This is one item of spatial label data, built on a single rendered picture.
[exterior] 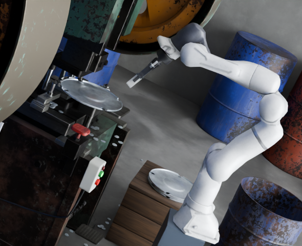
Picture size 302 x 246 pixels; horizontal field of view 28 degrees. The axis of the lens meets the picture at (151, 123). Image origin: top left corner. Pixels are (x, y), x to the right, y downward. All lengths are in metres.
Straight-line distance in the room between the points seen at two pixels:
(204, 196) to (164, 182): 0.62
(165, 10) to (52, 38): 1.75
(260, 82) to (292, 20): 3.28
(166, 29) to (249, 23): 2.98
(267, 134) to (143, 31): 0.82
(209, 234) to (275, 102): 0.65
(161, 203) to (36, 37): 2.03
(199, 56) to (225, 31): 3.36
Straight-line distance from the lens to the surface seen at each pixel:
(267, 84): 2.55
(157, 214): 3.12
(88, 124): 2.71
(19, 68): 1.17
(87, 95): 2.68
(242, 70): 2.54
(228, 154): 2.54
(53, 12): 1.20
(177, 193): 3.18
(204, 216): 2.68
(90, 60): 2.63
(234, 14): 5.86
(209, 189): 2.63
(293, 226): 3.31
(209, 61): 2.53
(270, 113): 2.49
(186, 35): 2.62
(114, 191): 3.74
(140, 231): 3.19
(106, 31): 2.48
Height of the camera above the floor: 1.68
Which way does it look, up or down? 20 degrees down
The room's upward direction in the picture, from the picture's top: 24 degrees clockwise
